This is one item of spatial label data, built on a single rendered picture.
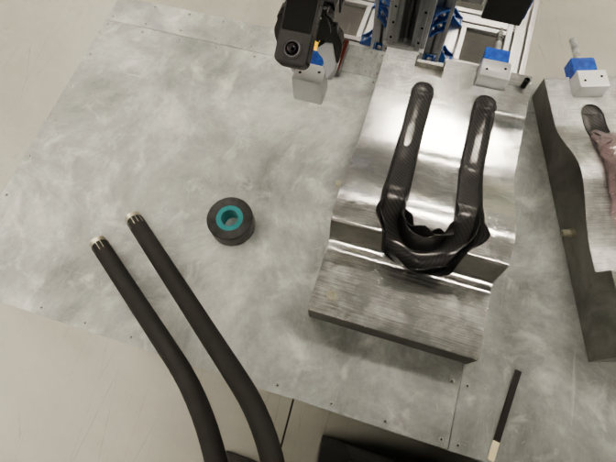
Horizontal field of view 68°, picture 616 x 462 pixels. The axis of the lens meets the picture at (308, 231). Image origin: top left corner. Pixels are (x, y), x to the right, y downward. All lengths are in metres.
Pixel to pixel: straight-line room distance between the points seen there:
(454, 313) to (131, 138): 0.68
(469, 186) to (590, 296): 0.25
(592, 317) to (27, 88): 2.20
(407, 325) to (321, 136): 0.40
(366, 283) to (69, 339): 1.28
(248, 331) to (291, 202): 0.24
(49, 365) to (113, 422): 0.30
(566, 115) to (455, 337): 0.45
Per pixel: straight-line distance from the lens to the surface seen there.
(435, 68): 0.92
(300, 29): 0.64
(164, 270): 0.76
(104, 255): 0.84
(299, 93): 0.80
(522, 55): 1.91
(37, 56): 2.47
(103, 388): 1.72
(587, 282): 0.83
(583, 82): 0.97
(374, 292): 0.71
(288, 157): 0.87
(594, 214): 0.84
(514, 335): 0.82
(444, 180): 0.75
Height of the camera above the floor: 1.55
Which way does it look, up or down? 69 degrees down
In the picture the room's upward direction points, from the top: 7 degrees counter-clockwise
